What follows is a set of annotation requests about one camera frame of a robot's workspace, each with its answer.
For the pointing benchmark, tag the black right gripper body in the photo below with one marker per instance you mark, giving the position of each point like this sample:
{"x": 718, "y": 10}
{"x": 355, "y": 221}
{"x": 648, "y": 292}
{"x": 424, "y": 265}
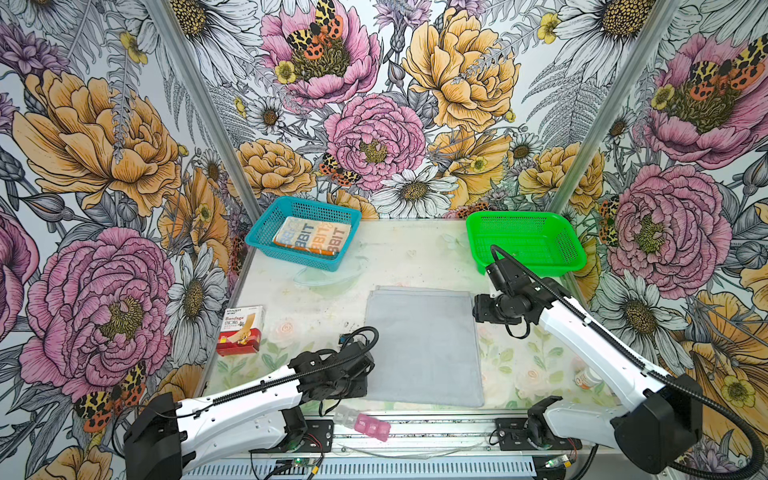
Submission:
{"x": 497, "y": 310}

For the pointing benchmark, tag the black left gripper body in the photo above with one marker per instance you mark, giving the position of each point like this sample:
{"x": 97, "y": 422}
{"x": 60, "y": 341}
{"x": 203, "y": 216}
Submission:
{"x": 350, "y": 387}

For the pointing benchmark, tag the grey towel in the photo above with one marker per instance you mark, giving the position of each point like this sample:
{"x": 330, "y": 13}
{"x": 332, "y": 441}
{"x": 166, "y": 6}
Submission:
{"x": 427, "y": 352}

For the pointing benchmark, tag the blue beige patterned towel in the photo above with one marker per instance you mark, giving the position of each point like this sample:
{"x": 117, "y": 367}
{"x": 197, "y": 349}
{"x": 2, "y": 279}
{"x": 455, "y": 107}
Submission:
{"x": 308, "y": 232}

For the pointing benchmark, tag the orange white lion towel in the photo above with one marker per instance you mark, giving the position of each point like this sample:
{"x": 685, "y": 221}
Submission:
{"x": 315, "y": 249}

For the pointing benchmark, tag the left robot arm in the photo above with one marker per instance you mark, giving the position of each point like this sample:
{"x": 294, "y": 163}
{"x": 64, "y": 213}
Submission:
{"x": 170, "y": 438}

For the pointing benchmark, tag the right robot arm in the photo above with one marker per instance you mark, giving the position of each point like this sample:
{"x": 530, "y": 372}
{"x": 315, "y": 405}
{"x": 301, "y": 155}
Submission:
{"x": 654, "y": 423}

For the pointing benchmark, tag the pink clear pill organizer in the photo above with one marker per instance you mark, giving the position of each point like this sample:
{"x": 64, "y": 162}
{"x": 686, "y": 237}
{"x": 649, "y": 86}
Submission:
{"x": 362, "y": 423}

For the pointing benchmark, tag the green plastic basket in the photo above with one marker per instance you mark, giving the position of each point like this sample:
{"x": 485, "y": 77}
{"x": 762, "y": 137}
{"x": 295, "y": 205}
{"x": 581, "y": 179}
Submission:
{"x": 544, "y": 242}

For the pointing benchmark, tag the red bandage box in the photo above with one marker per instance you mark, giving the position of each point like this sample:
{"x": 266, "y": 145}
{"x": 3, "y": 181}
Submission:
{"x": 241, "y": 331}

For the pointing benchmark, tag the white orange label bottle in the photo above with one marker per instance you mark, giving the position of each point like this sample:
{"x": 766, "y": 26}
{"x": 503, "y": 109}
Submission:
{"x": 587, "y": 379}

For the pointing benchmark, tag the teal plastic basket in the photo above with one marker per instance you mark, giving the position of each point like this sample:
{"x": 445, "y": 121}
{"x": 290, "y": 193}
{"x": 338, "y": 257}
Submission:
{"x": 262, "y": 233}

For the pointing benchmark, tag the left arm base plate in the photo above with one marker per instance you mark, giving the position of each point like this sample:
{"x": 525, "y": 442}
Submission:
{"x": 311, "y": 436}

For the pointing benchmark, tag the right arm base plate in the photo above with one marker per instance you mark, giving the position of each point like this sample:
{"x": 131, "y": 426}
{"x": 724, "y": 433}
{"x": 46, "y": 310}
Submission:
{"x": 514, "y": 434}

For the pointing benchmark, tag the aluminium front rail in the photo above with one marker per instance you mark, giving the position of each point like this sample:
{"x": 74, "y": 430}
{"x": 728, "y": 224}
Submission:
{"x": 424, "y": 445}

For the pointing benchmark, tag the aluminium frame post right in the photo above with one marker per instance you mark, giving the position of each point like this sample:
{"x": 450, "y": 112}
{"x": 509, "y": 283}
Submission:
{"x": 650, "y": 36}

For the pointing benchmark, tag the aluminium frame post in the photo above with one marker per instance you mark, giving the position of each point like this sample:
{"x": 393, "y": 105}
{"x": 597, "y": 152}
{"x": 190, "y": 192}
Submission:
{"x": 650, "y": 36}
{"x": 187, "y": 70}

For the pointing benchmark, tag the aluminium frame post left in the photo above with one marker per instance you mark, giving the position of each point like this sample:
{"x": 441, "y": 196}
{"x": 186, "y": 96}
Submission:
{"x": 187, "y": 70}

